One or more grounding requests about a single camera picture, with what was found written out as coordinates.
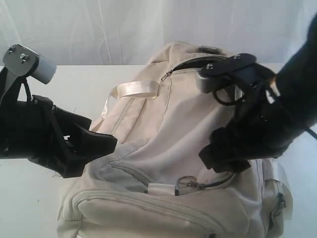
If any metal side zipper pull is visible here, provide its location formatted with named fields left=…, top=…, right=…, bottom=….
left=277, top=192, right=286, bottom=209

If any black right strap D-ring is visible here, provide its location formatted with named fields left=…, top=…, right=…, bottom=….
left=198, top=45, right=221, bottom=55

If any white backdrop curtain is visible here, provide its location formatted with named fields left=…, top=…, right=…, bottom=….
left=0, top=0, right=317, bottom=65

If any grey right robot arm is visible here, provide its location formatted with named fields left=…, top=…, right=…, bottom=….
left=198, top=19, right=317, bottom=173

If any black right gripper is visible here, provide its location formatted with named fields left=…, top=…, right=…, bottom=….
left=199, top=91, right=305, bottom=173

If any black strap d-ring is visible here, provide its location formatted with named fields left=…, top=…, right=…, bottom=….
left=198, top=45, right=221, bottom=55
left=144, top=182, right=181, bottom=197

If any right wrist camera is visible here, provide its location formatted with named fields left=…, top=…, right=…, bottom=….
left=196, top=53, right=275, bottom=93

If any dark front pocket zipper pull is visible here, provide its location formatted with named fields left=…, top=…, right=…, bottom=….
left=160, top=70, right=173, bottom=82

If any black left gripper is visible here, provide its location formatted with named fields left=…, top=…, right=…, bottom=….
left=0, top=95, right=117, bottom=178

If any black left strap D-ring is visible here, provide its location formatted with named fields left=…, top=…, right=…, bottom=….
left=144, top=182, right=181, bottom=197

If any beige fabric duffel bag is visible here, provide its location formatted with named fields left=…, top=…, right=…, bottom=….
left=57, top=43, right=293, bottom=238

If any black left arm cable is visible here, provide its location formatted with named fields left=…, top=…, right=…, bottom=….
left=22, top=79, right=34, bottom=103

